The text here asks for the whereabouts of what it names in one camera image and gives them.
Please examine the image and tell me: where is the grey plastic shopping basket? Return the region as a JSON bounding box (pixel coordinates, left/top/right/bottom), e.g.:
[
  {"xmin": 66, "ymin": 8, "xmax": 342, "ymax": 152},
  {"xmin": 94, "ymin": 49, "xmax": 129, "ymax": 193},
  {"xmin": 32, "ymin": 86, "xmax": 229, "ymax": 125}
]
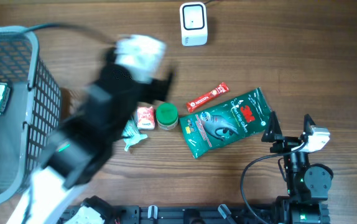
[{"xmin": 0, "ymin": 26, "xmax": 62, "ymax": 204}]

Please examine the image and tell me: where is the black left camera cable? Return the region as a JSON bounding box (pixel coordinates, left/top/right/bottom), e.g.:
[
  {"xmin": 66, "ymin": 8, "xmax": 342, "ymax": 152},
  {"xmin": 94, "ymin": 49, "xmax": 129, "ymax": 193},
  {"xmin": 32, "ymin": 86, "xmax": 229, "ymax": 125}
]
[{"xmin": 22, "ymin": 22, "xmax": 116, "ymax": 44}]

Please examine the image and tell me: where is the red white small packet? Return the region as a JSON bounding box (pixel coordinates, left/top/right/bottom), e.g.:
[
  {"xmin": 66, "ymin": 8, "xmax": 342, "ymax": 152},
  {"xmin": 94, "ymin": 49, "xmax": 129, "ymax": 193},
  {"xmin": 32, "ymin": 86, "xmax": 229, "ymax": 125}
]
[{"xmin": 135, "ymin": 106, "xmax": 155, "ymax": 129}]

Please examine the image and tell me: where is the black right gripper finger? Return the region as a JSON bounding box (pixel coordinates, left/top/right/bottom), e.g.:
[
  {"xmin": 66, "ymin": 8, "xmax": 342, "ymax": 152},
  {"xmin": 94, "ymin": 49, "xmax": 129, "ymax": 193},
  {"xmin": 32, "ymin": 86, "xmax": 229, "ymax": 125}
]
[
  {"xmin": 304, "ymin": 114, "xmax": 315, "ymax": 134},
  {"xmin": 261, "ymin": 111, "xmax": 283, "ymax": 142}
]

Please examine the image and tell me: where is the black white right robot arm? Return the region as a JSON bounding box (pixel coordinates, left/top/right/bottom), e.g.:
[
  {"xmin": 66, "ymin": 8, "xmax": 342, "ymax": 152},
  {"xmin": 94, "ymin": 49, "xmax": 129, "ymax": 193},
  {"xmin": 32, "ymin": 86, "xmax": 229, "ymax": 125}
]
[{"xmin": 261, "ymin": 112, "xmax": 334, "ymax": 224}]

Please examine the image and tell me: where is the white barcode scanner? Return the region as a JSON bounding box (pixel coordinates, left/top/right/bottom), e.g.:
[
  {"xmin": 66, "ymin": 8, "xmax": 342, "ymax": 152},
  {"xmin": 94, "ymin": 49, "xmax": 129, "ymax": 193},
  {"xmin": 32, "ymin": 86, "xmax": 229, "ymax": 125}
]
[{"xmin": 179, "ymin": 2, "xmax": 208, "ymax": 47}]

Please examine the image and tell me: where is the red Nescafe sachet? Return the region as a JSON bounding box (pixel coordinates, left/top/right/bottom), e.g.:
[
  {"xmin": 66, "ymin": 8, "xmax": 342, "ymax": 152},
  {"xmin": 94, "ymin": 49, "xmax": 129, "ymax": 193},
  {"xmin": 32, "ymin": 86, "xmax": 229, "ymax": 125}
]
[{"xmin": 186, "ymin": 82, "xmax": 230, "ymax": 113}]

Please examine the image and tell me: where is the small green white box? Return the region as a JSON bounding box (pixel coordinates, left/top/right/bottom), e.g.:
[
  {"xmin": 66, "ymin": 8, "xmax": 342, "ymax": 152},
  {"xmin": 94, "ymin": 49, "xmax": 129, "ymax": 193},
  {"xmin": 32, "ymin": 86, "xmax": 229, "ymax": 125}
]
[{"xmin": 0, "ymin": 83, "xmax": 11, "ymax": 115}]

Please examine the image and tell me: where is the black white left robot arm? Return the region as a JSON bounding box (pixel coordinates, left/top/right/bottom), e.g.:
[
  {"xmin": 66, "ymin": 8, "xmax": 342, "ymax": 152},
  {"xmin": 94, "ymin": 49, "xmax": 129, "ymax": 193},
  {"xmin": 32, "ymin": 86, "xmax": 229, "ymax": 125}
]
[{"xmin": 8, "ymin": 49, "xmax": 173, "ymax": 223}]

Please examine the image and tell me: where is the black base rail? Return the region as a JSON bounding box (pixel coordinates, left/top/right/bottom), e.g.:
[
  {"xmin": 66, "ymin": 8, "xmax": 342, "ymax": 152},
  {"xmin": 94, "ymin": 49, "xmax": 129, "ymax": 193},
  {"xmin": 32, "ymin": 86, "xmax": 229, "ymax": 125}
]
[{"xmin": 57, "ymin": 196, "xmax": 277, "ymax": 224}]

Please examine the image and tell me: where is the green 3M gloves packet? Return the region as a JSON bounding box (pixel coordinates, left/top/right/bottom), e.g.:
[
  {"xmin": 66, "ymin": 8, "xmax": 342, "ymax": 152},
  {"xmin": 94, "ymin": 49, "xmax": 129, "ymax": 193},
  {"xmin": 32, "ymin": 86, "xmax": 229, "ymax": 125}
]
[{"xmin": 179, "ymin": 88, "xmax": 272, "ymax": 159}]

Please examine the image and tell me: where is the light green wipes packet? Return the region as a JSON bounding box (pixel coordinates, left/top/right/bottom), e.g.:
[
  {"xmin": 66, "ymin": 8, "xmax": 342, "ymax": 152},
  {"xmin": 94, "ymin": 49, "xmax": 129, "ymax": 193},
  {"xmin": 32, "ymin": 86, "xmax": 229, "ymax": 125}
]
[{"xmin": 122, "ymin": 119, "xmax": 148, "ymax": 152}]

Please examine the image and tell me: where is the black camera cable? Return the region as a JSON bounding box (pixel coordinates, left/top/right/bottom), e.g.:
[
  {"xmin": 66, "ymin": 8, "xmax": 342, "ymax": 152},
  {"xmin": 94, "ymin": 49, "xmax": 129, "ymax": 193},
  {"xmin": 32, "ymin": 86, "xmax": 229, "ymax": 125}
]
[
  {"xmin": 239, "ymin": 141, "xmax": 308, "ymax": 224},
  {"xmin": 22, "ymin": 22, "xmax": 116, "ymax": 44}
]

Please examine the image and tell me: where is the black right camera cable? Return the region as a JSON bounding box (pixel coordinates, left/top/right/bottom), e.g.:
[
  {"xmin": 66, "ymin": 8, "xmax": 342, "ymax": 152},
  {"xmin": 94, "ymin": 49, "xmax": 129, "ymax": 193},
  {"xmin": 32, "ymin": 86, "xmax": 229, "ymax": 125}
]
[{"xmin": 239, "ymin": 141, "xmax": 308, "ymax": 224}]

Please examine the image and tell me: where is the green lidded jar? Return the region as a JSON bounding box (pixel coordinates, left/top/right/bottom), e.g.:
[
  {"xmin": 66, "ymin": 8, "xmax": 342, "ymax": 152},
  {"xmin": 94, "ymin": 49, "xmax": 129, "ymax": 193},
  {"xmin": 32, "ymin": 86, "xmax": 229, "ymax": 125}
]
[{"xmin": 156, "ymin": 103, "xmax": 179, "ymax": 131}]

